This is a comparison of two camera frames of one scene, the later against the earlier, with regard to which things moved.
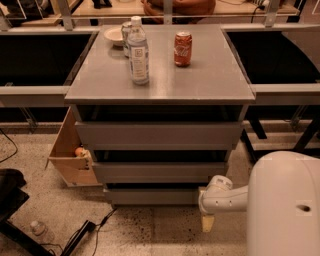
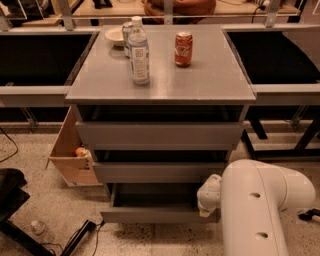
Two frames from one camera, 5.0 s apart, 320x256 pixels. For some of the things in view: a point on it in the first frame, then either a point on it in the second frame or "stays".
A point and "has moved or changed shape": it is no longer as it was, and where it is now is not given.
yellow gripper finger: [207, 224] to [204, 214]
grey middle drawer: [157, 172] stays
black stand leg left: [12, 241] stays
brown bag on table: [179, 7] stays
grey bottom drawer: [151, 196] has moved or changed shape
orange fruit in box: [78, 151] stays
